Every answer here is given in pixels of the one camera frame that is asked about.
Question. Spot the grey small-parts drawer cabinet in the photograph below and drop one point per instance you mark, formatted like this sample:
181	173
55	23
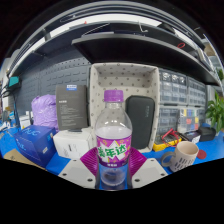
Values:
172	87
196	93
167	118

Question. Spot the black rectangular case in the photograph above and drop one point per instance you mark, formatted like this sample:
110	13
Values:
207	134

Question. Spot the purple plastic bag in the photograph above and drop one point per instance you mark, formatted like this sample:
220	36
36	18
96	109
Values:
44	111

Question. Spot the blue printed box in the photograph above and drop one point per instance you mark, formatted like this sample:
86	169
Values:
33	143

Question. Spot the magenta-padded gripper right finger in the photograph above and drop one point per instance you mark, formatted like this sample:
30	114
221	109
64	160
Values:
148	170

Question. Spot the red multimeter test leads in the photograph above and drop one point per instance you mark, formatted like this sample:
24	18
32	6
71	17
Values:
170	134

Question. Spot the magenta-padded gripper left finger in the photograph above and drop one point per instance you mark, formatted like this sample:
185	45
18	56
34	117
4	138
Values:
78	170

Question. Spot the brown cardboard box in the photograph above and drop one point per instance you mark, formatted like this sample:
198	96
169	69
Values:
18	156

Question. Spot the black overhead shelf unit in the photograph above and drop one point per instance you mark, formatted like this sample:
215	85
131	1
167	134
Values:
133	48

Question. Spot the flat round red coaster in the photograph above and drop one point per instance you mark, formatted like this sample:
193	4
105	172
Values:
202	154

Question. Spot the yellow multimeter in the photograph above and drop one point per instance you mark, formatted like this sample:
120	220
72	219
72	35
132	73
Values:
159	144

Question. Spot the white cardboard box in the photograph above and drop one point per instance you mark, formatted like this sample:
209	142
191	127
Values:
72	143

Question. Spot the small green hanging plant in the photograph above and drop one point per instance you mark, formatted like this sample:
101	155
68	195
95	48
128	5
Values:
220	74

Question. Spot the dark grey zip case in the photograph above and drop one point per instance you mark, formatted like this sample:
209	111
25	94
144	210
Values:
140	123

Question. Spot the beige mug with grey dashes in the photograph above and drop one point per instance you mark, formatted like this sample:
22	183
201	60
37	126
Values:
183	156

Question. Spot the clear purple-capped drink bottle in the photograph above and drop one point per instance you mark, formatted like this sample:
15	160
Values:
113	133

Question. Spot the black box with blue label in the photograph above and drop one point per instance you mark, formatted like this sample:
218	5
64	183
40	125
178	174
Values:
71	108

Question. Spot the green leafy potted plant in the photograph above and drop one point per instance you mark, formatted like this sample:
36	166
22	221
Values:
216	111

